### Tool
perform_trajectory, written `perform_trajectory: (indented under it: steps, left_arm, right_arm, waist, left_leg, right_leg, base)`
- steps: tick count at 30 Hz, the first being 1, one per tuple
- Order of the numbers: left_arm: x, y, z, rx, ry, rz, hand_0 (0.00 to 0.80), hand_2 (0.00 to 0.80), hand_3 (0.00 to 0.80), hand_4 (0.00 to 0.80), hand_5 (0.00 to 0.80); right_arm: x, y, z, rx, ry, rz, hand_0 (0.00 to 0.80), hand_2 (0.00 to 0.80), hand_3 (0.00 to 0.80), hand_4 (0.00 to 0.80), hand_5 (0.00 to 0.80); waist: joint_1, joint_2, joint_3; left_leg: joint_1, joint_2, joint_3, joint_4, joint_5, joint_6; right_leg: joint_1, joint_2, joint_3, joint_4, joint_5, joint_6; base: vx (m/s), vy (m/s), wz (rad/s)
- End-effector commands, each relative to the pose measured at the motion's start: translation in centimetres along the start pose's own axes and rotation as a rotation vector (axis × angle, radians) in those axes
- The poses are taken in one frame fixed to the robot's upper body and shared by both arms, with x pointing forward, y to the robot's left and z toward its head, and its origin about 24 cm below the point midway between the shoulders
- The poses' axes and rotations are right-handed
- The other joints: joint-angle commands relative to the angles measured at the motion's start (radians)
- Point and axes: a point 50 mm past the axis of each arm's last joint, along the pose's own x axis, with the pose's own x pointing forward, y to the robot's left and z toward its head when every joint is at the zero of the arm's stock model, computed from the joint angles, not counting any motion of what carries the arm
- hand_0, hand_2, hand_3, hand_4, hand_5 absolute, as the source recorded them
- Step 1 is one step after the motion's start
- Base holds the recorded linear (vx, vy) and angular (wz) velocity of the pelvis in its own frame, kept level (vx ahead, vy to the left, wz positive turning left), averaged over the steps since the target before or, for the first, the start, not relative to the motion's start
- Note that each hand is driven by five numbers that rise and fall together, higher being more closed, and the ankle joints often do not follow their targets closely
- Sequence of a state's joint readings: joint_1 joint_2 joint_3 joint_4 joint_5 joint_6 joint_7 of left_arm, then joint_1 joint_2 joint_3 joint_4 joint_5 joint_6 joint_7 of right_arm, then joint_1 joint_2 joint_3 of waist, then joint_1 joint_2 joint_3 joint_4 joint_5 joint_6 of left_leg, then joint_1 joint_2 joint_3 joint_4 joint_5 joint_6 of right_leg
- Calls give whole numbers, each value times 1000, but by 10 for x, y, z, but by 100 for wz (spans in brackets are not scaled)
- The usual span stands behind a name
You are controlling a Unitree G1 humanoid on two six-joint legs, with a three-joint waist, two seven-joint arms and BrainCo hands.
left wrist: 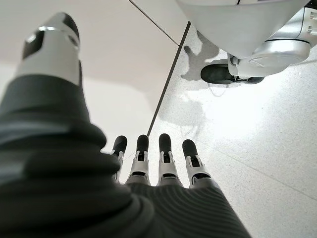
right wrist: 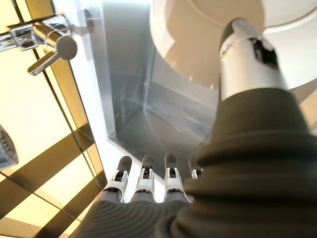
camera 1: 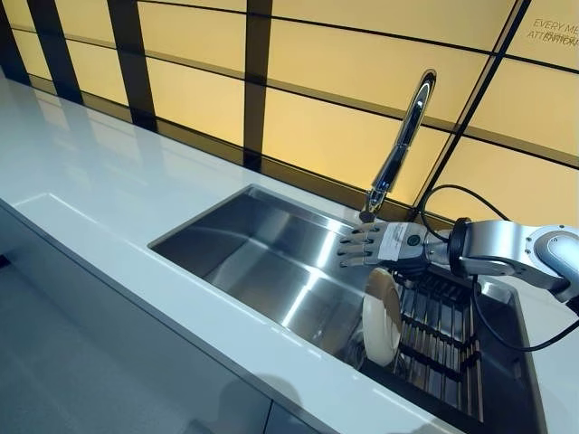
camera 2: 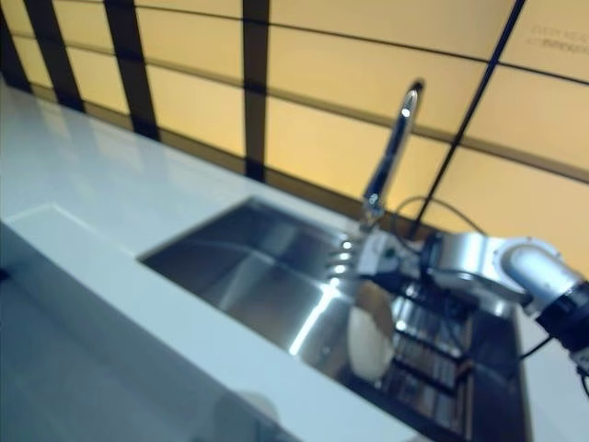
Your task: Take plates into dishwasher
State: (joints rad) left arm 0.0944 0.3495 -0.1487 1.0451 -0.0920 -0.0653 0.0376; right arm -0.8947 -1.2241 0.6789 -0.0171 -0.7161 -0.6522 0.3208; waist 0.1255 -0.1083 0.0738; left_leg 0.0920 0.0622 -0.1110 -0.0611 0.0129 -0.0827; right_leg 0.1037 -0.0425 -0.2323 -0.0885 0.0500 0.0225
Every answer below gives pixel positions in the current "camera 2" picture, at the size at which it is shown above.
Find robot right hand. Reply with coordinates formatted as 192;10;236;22
356;229;429;286

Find beige round plate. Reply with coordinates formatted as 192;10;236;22
347;280;397;381

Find chrome gooseneck kitchen faucet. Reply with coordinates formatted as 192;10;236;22
358;80;427;232

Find black sink drying rack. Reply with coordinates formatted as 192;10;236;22
363;275;522;435

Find stainless steel kitchen sink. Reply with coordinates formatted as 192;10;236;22
137;195;538;442

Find white kitchen base cabinet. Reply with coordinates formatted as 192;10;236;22
0;220;323;442

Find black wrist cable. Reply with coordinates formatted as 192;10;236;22
393;195;553;361

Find yellow backlit lattice wall panel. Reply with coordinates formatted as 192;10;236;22
0;0;589;273

